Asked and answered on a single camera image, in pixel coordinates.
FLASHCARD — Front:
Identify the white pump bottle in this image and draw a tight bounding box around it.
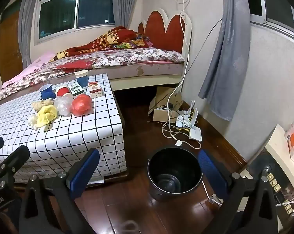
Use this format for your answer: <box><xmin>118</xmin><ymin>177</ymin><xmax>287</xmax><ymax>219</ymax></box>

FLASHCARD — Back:
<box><xmin>285</xmin><ymin>112</ymin><xmax>294</xmax><ymax>142</ymax></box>

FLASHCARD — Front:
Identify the bed with floral sheet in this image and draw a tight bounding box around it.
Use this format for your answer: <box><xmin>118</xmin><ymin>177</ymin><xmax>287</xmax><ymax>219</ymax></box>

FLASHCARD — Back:
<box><xmin>0</xmin><ymin>47</ymin><xmax>186</xmax><ymax>108</ymax></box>

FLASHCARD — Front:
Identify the beige paper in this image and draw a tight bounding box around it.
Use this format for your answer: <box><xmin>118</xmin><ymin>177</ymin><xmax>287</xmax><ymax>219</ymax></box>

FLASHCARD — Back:
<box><xmin>32</xmin><ymin>98</ymin><xmax>55</xmax><ymax>111</ymax></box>

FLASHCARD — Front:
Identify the green and white milk carton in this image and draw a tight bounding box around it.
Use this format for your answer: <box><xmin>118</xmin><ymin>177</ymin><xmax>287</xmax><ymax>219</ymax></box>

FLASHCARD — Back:
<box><xmin>68</xmin><ymin>83</ymin><xmax>85</xmax><ymax>97</ymax></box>

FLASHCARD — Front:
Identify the grey pleated curtain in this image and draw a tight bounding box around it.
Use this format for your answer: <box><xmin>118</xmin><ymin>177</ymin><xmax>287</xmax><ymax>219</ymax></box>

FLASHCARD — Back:
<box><xmin>112</xmin><ymin>0</ymin><xmax>144</xmax><ymax>32</ymax></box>

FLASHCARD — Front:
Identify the white shelf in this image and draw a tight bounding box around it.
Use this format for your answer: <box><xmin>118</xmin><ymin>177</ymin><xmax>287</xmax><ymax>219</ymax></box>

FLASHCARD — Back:
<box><xmin>264</xmin><ymin>124</ymin><xmax>294</xmax><ymax>173</ymax></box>

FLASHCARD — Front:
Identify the blue paper cup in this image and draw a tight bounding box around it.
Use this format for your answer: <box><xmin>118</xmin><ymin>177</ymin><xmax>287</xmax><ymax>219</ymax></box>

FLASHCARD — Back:
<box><xmin>74</xmin><ymin>70</ymin><xmax>89</xmax><ymax>88</ymax></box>
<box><xmin>39</xmin><ymin>83</ymin><xmax>53</xmax><ymax>100</ymax></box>

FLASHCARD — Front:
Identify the white router with antennas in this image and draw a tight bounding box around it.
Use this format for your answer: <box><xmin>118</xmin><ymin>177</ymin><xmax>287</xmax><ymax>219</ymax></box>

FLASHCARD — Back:
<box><xmin>176</xmin><ymin>100</ymin><xmax>196</xmax><ymax>128</ymax></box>

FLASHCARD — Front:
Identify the black plastic bin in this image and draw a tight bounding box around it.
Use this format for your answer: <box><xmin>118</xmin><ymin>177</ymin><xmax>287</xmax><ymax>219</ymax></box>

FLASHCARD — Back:
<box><xmin>147</xmin><ymin>147</ymin><xmax>203</xmax><ymax>201</ymax></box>

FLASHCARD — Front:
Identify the brown wooden door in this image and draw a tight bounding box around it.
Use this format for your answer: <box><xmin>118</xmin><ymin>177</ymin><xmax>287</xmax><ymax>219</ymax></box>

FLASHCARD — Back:
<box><xmin>0</xmin><ymin>0</ymin><xmax>24</xmax><ymax>78</ymax></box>

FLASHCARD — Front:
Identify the white checked tablecloth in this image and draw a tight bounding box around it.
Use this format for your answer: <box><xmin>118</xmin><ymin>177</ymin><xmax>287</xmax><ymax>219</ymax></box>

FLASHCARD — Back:
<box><xmin>0</xmin><ymin>74</ymin><xmax>127</xmax><ymax>183</ymax></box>

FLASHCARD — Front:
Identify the white tissue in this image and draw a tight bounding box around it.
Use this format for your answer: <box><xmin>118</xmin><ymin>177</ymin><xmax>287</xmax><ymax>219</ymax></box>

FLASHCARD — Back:
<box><xmin>28</xmin><ymin>114</ymin><xmax>40</xmax><ymax>130</ymax></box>

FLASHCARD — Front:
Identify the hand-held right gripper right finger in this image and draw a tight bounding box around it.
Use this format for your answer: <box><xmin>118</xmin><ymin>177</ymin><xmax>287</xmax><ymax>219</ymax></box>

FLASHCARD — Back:
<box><xmin>198</xmin><ymin>149</ymin><xmax>278</xmax><ymax>234</ymax></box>

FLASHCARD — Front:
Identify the small white-framed window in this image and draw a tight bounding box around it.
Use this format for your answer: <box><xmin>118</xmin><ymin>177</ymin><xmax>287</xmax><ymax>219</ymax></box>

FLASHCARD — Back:
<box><xmin>247</xmin><ymin>0</ymin><xmax>294</xmax><ymax>35</ymax></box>

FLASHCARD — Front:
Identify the brown cardboard box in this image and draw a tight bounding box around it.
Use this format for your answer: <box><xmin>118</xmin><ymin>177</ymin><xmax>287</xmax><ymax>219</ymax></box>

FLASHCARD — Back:
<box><xmin>148</xmin><ymin>86</ymin><xmax>184</xmax><ymax>123</ymax></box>

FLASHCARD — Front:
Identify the yellow cloth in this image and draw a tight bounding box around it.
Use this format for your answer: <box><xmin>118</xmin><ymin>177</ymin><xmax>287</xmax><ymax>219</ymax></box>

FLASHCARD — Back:
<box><xmin>37</xmin><ymin>105</ymin><xmax>58</xmax><ymax>128</ymax></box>

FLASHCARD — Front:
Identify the large white-framed window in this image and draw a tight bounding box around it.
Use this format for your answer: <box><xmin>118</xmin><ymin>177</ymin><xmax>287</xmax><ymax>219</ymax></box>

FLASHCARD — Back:
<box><xmin>35</xmin><ymin>0</ymin><xmax>116</xmax><ymax>44</ymax></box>

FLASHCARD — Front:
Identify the clear plastic bag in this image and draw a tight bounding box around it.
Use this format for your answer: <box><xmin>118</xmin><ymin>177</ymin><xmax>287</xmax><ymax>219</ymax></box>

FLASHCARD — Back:
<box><xmin>54</xmin><ymin>93</ymin><xmax>74</xmax><ymax>117</ymax></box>

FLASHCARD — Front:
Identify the red plastic bag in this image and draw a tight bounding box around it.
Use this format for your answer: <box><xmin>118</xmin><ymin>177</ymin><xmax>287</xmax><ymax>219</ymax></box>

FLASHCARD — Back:
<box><xmin>72</xmin><ymin>94</ymin><xmax>92</xmax><ymax>116</ymax></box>

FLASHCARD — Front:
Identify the red and white carton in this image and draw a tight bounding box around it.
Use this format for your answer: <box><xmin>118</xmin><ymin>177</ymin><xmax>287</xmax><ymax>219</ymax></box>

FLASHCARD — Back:
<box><xmin>88</xmin><ymin>81</ymin><xmax>103</xmax><ymax>99</ymax></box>

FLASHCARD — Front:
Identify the red paper cup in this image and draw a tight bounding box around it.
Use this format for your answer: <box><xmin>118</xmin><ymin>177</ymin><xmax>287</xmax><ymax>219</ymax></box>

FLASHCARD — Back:
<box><xmin>55</xmin><ymin>86</ymin><xmax>72</xmax><ymax>97</ymax></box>

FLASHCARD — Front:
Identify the red and white headboard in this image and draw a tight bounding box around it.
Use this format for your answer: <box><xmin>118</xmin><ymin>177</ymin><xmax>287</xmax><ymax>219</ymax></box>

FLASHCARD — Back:
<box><xmin>137</xmin><ymin>8</ymin><xmax>193</xmax><ymax>56</ymax></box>

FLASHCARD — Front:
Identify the narrow grey curtain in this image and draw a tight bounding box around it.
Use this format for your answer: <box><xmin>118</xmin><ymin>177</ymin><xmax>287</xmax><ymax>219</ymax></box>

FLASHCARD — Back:
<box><xmin>18</xmin><ymin>0</ymin><xmax>44</xmax><ymax>66</ymax></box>

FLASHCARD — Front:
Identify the pink cloth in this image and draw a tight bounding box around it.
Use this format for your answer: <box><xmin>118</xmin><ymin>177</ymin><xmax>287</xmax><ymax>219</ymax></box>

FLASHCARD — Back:
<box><xmin>2</xmin><ymin>51</ymin><xmax>56</xmax><ymax>88</ymax></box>

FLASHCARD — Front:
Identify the long tied grey curtain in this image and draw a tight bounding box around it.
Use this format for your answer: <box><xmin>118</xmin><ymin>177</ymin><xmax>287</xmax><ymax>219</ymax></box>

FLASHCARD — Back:
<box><xmin>198</xmin><ymin>0</ymin><xmax>251</xmax><ymax>122</ymax></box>

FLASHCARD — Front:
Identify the red patterned blanket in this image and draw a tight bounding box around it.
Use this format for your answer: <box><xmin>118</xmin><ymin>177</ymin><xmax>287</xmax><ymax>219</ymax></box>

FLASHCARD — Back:
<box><xmin>49</xmin><ymin>26</ymin><xmax>152</xmax><ymax>61</ymax></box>

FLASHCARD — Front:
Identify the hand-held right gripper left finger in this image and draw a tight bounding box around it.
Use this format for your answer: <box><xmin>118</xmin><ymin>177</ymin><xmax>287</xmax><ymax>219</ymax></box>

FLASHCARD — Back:
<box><xmin>19</xmin><ymin>148</ymin><xmax>100</xmax><ymax>234</ymax></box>

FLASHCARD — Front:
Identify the long white cable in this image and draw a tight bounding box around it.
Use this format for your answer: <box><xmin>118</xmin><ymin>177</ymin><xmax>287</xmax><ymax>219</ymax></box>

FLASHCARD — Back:
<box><xmin>162</xmin><ymin>0</ymin><xmax>201</xmax><ymax>150</ymax></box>

